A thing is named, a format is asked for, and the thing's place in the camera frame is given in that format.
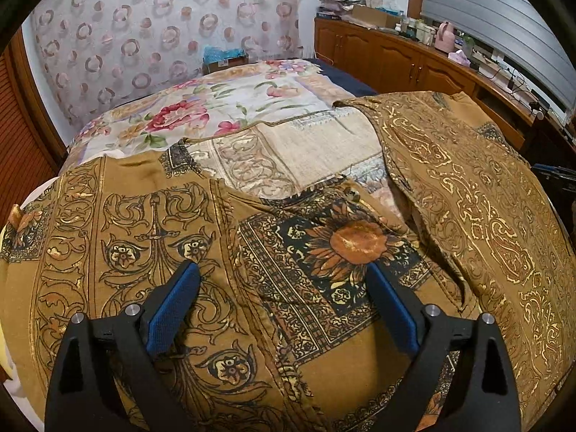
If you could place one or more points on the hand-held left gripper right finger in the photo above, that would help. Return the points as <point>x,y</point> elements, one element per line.
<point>391,310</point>

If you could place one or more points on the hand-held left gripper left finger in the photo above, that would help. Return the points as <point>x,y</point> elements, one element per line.
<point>175,310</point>

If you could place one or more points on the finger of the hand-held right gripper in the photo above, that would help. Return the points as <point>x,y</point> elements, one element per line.
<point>555,171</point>

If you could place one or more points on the brown gold-printed garment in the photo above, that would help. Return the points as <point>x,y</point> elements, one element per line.
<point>279,234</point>

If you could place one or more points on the stack of folded clothes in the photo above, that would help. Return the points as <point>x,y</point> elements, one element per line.
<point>337,6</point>

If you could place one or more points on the pink tissue pack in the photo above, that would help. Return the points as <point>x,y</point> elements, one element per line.
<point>459,57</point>

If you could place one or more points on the grey window blind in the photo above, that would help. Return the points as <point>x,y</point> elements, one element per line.
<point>495,9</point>

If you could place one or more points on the pink kettle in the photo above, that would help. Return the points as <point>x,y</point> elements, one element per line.
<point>444,38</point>

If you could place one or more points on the cluster of small bottles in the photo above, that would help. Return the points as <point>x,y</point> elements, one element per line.
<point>416,31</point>

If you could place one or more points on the wooden cabinet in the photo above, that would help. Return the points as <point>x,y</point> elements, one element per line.
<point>382,58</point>

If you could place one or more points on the floral blanket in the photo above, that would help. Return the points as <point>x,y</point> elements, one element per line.
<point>202,99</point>

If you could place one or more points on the wooden louvred wardrobe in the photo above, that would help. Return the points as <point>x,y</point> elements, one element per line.
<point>22,144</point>

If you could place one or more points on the dark blue bed sheet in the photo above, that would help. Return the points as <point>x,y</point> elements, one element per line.
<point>346,78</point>

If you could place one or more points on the open cardboard box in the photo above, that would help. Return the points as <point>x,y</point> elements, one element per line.
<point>373,15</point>

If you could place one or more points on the brown cardboard box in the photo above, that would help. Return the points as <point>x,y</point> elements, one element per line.
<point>229,66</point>

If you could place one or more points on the teal cloth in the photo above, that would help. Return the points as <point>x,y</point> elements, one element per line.
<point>220,53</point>

